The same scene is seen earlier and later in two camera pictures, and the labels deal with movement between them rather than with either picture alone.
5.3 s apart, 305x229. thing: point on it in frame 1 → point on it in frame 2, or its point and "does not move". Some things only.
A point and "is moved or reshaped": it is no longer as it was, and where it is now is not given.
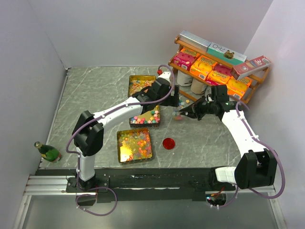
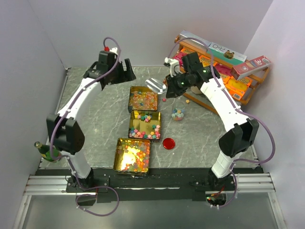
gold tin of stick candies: (136, 83) is moved or reshaped
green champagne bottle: (50, 153) does not move
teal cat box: (226, 54) does not move
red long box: (239, 70) does not move
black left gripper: (173, 101) → (127, 76)
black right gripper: (196, 107) → (172, 91)
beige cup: (197, 86) does not move
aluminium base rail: (48, 185) does not move
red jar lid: (168, 143) does not move
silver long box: (192, 39) does not move
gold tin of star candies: (151, 119) is moved or reshaped
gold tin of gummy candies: (134, 145) is moved or reshaped
